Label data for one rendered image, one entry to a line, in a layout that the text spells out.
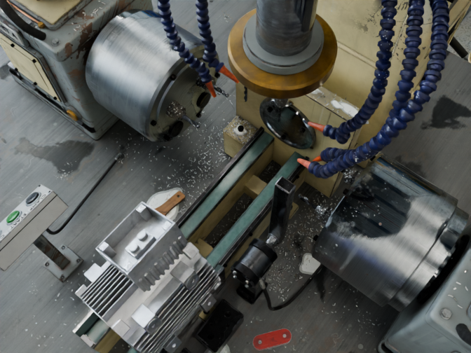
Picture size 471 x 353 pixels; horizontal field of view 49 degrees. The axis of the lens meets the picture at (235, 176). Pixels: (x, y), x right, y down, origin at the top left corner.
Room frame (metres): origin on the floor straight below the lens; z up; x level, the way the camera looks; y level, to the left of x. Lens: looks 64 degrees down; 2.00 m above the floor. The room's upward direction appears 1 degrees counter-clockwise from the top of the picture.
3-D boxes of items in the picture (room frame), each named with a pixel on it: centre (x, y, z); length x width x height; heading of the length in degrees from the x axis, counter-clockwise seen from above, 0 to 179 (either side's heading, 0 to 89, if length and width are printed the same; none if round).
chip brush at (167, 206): (0.47, 0.21, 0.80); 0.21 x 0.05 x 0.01; 133
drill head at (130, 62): (0.76, 0.22, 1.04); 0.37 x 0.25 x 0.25; 51
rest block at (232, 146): (0.66, -0.02, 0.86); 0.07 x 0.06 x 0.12; 51
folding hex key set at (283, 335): (0.18, -0.07, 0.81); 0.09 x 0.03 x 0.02; 103
